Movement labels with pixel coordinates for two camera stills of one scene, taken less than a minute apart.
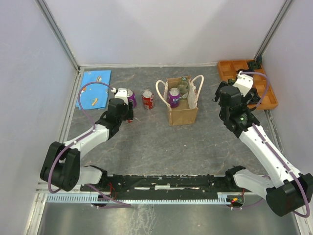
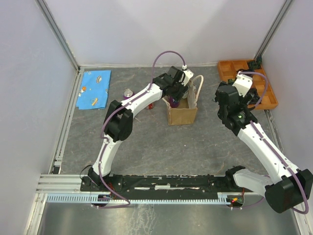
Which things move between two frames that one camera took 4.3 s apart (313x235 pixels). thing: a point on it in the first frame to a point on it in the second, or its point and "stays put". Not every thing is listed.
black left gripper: x=129 y=112 to x=177 y=96
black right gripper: x=245 y=100 stays put
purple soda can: x=174 y=97 stays put
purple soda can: x=131 y=96 stays put
